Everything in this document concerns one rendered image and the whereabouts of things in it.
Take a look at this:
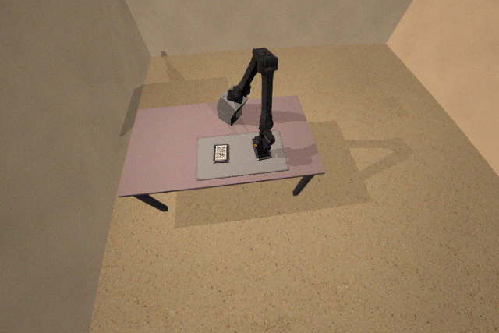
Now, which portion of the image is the white perforated plate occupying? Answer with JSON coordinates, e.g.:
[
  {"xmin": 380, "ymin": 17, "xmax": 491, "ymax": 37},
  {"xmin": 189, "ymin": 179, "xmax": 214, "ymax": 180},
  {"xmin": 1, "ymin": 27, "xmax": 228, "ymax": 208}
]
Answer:
[{"xmin": 196, "ymin": 130, "xmax": 288, "ymax": 181}]

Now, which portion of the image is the white well plate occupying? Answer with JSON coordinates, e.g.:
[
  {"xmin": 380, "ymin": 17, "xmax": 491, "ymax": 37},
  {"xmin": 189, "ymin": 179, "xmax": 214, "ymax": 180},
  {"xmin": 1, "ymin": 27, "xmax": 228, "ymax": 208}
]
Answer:
[{"xmin": 215, "ymin": 145, "xmax": 227, "ymax": 161}]

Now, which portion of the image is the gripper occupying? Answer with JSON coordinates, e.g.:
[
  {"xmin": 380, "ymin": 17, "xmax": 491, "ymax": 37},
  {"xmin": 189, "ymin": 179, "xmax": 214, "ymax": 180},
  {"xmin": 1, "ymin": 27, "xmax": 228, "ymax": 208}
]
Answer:
[{"xmin": 252, "ymin": 135, "xmax": 260, "ymax": 148}]

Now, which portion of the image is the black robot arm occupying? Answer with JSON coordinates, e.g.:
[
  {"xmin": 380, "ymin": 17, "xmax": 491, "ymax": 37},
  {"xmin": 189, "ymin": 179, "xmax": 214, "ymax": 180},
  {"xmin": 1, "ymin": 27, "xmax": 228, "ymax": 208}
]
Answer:
[{"xmin": 227, "ymin": 48, "xmax": 278, "ymax": 151}]

